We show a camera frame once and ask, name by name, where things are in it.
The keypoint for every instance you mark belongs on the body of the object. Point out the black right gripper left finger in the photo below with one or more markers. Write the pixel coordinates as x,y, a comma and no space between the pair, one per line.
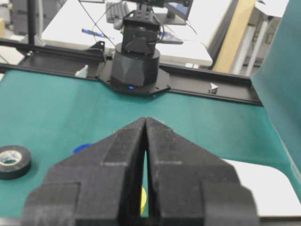
99,186

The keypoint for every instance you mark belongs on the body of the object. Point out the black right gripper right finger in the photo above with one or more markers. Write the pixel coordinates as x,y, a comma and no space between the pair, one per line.
191,186

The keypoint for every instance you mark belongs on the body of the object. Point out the black tape roll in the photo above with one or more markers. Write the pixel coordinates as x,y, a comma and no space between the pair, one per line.
15,161

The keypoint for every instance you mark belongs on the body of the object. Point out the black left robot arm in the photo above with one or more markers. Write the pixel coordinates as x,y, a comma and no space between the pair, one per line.
134,68

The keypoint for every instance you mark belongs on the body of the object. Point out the blue tape roll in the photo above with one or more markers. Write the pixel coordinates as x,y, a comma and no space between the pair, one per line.
81,147

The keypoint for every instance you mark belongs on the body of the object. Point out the yellow tape roll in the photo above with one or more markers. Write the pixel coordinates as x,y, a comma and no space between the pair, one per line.
143,200

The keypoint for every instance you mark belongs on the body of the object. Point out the white plastic case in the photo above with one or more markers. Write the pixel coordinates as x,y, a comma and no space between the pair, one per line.
272,191

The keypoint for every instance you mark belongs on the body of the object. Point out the green cloth backdrop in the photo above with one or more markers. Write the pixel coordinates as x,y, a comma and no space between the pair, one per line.
278,84

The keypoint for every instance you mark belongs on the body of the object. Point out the blue pen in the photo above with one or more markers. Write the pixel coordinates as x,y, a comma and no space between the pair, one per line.
90,32

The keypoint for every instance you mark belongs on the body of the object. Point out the white desk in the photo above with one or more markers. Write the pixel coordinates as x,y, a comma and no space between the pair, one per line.
179,44

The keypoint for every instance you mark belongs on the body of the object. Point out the black monitor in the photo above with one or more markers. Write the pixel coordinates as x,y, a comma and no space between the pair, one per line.
177,13

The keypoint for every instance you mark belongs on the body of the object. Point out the black keyboard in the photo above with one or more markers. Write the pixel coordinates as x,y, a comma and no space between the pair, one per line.
116,11

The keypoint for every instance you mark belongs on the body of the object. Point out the black aluminium frame rail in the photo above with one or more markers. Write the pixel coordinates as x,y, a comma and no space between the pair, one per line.
66,62

